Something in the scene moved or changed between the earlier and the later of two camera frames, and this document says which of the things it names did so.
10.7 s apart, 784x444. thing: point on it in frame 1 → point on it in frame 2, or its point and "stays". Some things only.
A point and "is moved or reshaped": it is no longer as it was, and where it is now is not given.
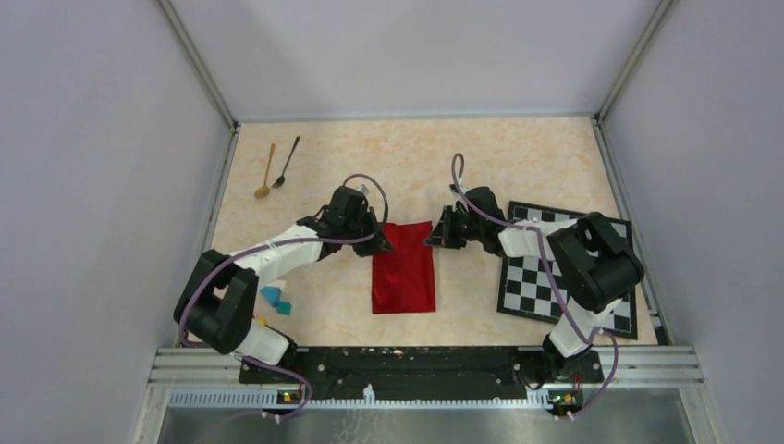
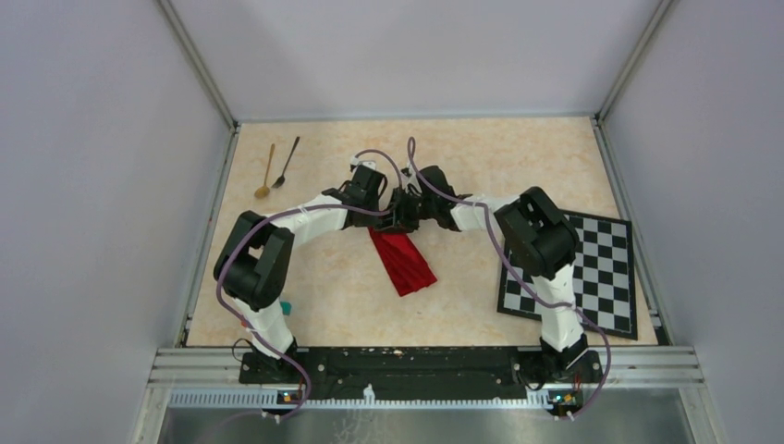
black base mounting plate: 421,372 stays
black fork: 279,182 stays
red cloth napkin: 403,277 is moved or reshaped
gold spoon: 263,191 stays
